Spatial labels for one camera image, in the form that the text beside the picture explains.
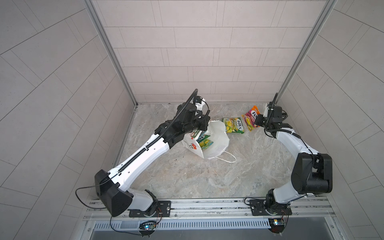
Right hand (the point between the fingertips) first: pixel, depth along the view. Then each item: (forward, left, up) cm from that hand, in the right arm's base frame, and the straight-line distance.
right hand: (256, 115), depth 91 cm
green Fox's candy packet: (-11, +33, -8) cm, 36 cm away
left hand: (-14, +29, +17) cm, 36 cm away
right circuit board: (-53, +3, -16) cm, 55 cm away
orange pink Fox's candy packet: (0, +4, -2) cm, 4 cm away
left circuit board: (-50, +61, -11) cm, 80 cm away
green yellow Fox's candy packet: (+3, +12, -12) cm, 17 cm away
